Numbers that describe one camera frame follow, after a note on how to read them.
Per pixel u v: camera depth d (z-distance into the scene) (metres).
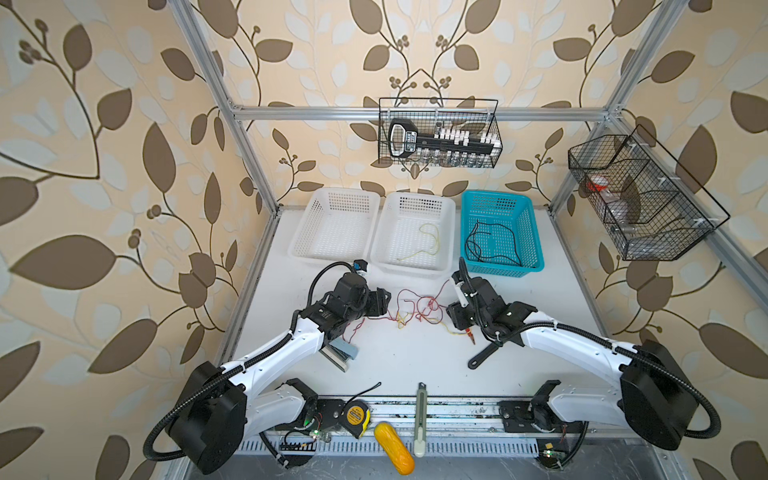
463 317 0.76
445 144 0.83
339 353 0.83
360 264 0.75
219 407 0.40
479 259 1.05
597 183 0.81
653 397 0.41
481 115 0.91
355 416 0.72
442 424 0.74
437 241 1.08
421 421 0.73
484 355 0.84
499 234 1.12
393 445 0.68
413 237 1.12
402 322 0.88
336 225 1.16
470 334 0.88
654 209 0.72
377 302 0.74
